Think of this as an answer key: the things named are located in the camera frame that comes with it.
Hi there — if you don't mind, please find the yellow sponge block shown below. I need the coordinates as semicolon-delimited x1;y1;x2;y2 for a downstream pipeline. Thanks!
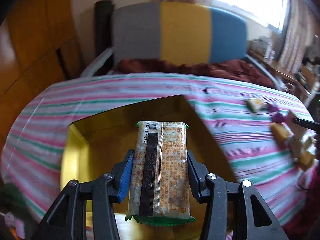
270;122;290;142

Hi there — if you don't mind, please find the orange cracker snack packet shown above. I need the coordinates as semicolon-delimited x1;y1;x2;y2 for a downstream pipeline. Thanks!
126;121;195;226

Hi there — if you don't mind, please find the purple candy wrapper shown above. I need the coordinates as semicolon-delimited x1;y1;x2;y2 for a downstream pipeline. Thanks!
266;102;279;113
271;112;287;124

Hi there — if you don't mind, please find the striped pink green bedsheet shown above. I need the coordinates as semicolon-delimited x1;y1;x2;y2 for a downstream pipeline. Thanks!
1;73;311;225

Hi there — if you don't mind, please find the white green snack packet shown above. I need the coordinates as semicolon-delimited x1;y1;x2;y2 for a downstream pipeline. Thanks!
245;98;265;112

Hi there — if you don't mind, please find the wooden desk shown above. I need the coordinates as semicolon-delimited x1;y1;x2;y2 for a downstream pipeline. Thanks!
248;49;312;98

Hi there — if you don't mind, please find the maroon blanket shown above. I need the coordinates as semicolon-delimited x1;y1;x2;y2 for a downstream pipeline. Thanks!
115;59;276;88

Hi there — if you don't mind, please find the wooden wardrobe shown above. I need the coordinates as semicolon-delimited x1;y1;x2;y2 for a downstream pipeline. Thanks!
0;0;83;153

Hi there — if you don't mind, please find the grey yellow blue headboard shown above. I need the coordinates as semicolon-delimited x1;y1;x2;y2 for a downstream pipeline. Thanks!
113;2;247;65

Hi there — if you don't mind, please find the black cylinder post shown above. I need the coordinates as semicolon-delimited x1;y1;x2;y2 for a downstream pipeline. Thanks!
94;0;114;56

